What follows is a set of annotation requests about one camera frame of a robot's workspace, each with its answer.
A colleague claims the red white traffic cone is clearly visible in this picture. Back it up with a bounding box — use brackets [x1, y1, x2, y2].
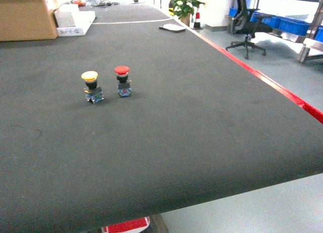
[192, 8, 202, 30]

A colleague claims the black office chair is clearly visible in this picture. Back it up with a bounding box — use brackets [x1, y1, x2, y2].
[225, 0, 273, 59]

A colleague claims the potted green plant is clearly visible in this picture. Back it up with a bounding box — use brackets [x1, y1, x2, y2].
[172, 0, 204, 27]

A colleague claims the red push button switch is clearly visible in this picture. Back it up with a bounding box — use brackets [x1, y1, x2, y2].
[115, 66, 132, 98]

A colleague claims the yellow push button switch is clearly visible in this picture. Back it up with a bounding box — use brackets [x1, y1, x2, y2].
[81, 71, 104, 104]

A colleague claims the white flat box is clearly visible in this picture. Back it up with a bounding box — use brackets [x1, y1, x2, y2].
[57, 11, 96, 37]

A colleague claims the white small box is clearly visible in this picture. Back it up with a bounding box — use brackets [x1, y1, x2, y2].
[55, 4, 79, 28]

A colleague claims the black flat tablet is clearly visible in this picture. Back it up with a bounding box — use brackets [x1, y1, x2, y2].
[159, 24, 186, 33]

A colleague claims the yellow black striped post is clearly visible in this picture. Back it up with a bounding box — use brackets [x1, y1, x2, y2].
[168, 0, 175, 16]

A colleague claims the large cardboard box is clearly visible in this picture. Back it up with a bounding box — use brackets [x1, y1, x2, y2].
[1, 0, 58, 41]

